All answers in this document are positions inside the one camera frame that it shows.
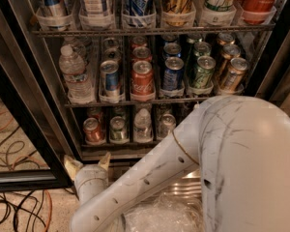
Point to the glass fridge door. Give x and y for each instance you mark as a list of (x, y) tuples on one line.
[(31, 89), (275, 87)]

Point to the top wire shelf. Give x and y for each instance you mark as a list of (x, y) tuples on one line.
[(153, 31)]

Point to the small water bottle bottom shelf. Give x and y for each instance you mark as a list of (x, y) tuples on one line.
[(142, 126)]

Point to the blue silver can middle shelf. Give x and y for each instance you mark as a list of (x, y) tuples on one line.
[(110, 78)]

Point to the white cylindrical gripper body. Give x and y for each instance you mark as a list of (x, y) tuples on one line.
[(91, 172)]

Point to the large water bottle middle shelf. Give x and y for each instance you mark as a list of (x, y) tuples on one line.
[(76, 77)]

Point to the gold can middle shelf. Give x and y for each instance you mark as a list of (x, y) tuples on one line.
[(233, 74)]

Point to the red coca-cola bottle top shelf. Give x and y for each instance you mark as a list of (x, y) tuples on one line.
[(257, 11)]

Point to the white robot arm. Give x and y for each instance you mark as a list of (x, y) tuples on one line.
[(240, 145)]

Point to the gold tall can top shelf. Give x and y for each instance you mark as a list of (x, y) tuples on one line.
[(176, 9)]

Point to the left glass fridge door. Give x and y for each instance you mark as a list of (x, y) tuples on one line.
[(31, 89)]

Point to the green can shelf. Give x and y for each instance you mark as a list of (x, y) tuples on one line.
[(202, 72), (118, 129)]

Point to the green can middle shelf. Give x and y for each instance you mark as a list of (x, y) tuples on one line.
[(202, 72)]

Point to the clear plastic bag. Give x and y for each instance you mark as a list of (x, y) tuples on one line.
[(165, 213)]

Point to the red coke can middle shelf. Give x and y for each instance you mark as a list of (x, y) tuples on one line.
[(142, 78)]

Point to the wire shelf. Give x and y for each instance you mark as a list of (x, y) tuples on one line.
[(125, 103), (153, 31)]

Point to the blue pepsi can middle shelf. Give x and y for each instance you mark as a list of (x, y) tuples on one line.
[(172, 74)]

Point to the silver can bottom shelf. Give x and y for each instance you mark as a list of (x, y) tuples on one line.
[(167, 124)]

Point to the blue tall can top shelf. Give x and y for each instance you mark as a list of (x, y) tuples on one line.
[(137, 10)]

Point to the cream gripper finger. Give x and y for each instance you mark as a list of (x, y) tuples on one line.
[(72, 166), (105, 161)]

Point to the middle wire shelf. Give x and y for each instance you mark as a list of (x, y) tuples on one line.
[(125, 103)]

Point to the red coke can bottom shelf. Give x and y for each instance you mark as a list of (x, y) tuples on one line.
[(93, 131)]

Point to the green can bottom shelf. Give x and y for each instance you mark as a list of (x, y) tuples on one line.
[(118, 129)]

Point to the red coke can shelf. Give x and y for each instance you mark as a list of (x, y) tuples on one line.
[(93, 131), (142, 78)]

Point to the blue red bull can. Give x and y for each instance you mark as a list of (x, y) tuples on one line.
[(55, 9)]

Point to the right glass fridge door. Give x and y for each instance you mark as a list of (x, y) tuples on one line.
[(275, 87)]

